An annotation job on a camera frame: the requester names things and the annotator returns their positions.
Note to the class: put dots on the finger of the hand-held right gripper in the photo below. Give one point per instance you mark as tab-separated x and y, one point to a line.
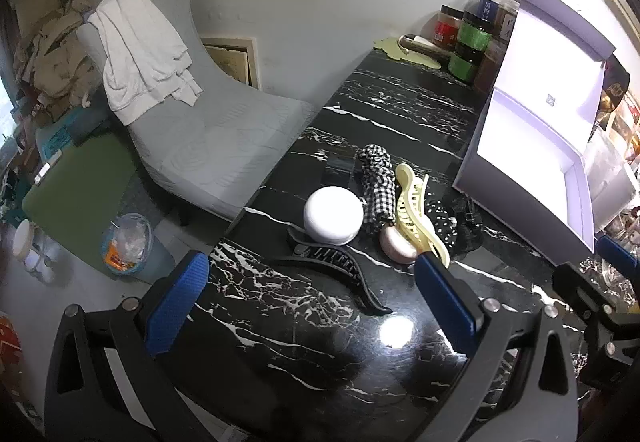
582	287
617	253

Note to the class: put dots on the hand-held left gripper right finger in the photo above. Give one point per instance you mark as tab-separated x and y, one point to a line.
447	302

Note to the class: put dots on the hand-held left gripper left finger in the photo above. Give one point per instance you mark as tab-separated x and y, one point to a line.
177	302

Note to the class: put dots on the pink round jar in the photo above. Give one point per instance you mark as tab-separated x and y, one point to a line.
395	244

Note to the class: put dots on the yellow hair claw clip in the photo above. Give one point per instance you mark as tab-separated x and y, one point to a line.
407	217

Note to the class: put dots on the black hair claw clip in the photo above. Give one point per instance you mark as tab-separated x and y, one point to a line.
345	262

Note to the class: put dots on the black white checkered scrunchie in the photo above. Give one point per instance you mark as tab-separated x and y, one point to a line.
377	182

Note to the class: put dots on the white round jar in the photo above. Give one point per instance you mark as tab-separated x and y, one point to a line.
332	214

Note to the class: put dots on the lavender gift box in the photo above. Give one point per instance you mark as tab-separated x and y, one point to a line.
540	71

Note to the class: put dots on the blue waste bin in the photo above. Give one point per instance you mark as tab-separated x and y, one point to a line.
150	262

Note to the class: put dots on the green ottoman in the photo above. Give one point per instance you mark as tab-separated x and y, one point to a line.
75	202

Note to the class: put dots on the small black box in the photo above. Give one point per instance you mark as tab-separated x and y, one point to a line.
340	169

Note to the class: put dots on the grey upholstered chair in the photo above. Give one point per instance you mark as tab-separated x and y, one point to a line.
225	131

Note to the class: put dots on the teal plastic crate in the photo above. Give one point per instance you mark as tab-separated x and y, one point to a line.
60	136

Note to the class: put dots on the brown jar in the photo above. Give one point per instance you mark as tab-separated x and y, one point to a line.
490	69

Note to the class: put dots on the green label jar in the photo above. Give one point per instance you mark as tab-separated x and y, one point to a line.
462	66
475	34

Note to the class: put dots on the white garment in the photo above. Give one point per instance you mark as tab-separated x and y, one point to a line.
135	51

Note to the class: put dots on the dark label jar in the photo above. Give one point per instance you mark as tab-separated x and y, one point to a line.
509	19

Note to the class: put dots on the brown white hair tool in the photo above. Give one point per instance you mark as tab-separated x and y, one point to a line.
425	44

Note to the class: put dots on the pile of beige clothes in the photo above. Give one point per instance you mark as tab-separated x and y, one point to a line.
55	61

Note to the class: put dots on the red label jar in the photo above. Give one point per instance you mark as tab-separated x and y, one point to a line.
446	29

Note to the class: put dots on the blue label jar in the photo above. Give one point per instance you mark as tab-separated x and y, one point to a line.
492	1

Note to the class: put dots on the framed picture against wall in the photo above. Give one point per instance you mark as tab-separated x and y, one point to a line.
227	64

